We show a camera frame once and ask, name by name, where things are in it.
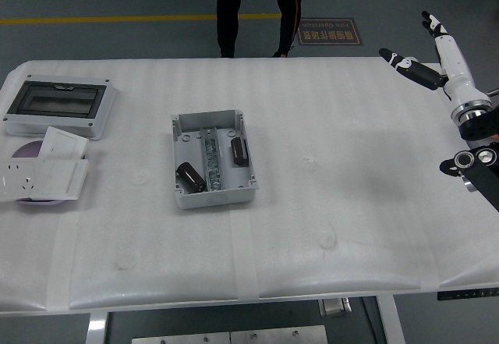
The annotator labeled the open grey junction box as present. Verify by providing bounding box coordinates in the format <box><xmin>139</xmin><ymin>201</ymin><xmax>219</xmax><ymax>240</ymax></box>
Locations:
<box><xmin>170</xmin><ymin>108</ymin><xmax>260</xmax><ymax>210</ymax></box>

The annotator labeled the white table leg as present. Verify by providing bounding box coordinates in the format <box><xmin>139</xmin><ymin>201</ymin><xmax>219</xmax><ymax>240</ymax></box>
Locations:
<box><xmin>85</xmin><ymin>311</ymin><xmax>112</xmax><ymax>344</ymax></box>
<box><xmin>376</xmin><ymin>295</ymin><xmax>406</xmax><ymax>344</ymax></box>

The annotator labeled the person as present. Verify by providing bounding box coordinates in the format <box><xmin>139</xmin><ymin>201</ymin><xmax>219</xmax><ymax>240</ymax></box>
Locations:
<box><xmin>216</xmin><ymin>0</ymin><xmax>323</xmax><ymax>59</ymax></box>

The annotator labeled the white foam mat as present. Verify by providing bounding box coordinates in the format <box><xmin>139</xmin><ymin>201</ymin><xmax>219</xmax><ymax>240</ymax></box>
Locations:
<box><xmin>0</xmin><ymin>57</ymin><xmax>499</xmax><ymax>316</ymax></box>

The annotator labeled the grey distribution box dark window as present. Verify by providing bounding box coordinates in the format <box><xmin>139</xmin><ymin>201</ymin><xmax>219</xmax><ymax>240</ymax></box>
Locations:
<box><xmin>2</xmin><ymin>73</ymin><xmax>118</xmax><ymax>141</ymax></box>

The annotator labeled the metal table bracket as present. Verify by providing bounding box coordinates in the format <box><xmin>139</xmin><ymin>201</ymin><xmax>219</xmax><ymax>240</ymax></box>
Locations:
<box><xmin>318</xmin><ymin>298</ymin><xmax>352</xmax><ymax>318</ymax></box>

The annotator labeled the black cylindrical battery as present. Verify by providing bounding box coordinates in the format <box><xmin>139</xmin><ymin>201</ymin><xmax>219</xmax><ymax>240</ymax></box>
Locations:
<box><xmin>229</xmin><ymin>137</ymin><xmax>250</xmax><ymax>166</ymax></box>
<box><xmin>175</xmin><ymin>162</ymin><xmax>207</xmax><ymax>193</ymax></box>

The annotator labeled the white wall socket panel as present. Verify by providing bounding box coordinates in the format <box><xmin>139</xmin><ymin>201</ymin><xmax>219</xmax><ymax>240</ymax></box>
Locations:
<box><xmin>0</xmin><ymin>158</ymin><xmax>48</xmax><ymax>204</ymax></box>

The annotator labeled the purple round plate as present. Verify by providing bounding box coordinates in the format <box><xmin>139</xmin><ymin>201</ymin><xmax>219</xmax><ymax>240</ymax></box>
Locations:
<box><xmin>10</xmin><ymin>140</ymin><xmax>67</xmax><ymax>207</ymax></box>

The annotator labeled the grey metal base plate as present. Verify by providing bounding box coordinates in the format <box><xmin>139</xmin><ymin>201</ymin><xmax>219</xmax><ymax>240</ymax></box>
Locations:
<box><xmin>229</xmin><ymin>324</ymin><xmax>328</xmax><ymax>344</ymax></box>
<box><xmin>131</xmin><ymin>332</ymin><xmax>231</xmax><ymax>344</ymax></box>

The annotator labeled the brown floor sign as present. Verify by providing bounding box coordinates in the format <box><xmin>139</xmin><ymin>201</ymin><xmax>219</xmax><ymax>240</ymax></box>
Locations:
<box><xmin>296</xmin><ymin>17</ymin><xmax>364</xmax><ymax>47</ymax></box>

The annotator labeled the black table control panel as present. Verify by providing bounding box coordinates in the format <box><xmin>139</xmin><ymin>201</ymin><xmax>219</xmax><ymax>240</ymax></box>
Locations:
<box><xmin>436</xmin><ymin>287</ymin><xmax>499</xmax><ymax>302</ymax></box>

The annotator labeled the white switch panel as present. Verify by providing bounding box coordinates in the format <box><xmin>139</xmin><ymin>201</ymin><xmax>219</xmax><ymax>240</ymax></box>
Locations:
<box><xmin>33</xmin><ymin>158</ymin><xmax>90</xmax><ymax>200</ymax></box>
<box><xmin>37</xmin><ymin>126</ymin><xmax>89</xmax><ymax>161</ymax></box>

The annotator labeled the metal mounting rail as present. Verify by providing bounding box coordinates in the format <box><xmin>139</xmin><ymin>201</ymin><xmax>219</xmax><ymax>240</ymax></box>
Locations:
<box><xmin>200</xmin><ymin>126</ymin><xmax>226</xmax><ymax>192</ymax></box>

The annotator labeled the robot right hand white shell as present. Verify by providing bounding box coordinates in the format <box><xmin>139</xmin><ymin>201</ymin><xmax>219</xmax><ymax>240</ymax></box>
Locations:
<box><xmin>378</xmin><ymin>10</ymin><xmax>493</xmax><ymax>118</ymax></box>

